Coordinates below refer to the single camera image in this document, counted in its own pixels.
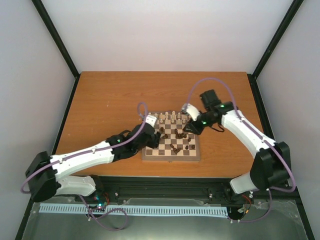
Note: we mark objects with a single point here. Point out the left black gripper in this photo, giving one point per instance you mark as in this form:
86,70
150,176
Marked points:
155,140

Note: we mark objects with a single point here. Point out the white chess pieces row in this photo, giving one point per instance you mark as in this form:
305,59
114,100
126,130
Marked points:
170,117

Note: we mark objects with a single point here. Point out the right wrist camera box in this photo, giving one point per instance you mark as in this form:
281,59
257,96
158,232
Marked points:
191,111

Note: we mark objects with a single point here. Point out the right black frame post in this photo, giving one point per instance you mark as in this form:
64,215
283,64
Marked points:
283,26

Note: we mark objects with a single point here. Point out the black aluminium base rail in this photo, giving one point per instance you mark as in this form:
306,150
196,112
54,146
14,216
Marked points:
111,189

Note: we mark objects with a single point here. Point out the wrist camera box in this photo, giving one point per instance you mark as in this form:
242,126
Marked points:
191,111
150,121

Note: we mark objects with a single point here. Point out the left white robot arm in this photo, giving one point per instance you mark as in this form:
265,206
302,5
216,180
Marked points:
52,175

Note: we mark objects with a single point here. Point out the wooden chess board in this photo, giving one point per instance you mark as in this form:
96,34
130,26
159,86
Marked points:
148,155

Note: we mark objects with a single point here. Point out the left black frame post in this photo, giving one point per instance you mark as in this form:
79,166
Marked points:
46,19

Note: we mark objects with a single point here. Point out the black frame post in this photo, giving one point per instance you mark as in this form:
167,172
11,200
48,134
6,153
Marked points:
46,19
283,26

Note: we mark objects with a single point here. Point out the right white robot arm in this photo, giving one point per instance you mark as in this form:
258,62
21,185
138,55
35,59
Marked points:
270,159

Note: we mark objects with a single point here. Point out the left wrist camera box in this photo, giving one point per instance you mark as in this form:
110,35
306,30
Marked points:
150,121

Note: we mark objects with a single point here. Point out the dark chess piece cluster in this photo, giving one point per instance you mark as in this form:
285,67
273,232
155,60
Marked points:
175,142

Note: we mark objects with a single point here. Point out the light blue cable duct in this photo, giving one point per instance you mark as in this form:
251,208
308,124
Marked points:
136,210

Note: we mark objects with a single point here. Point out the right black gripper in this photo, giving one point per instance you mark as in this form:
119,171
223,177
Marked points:
196,129

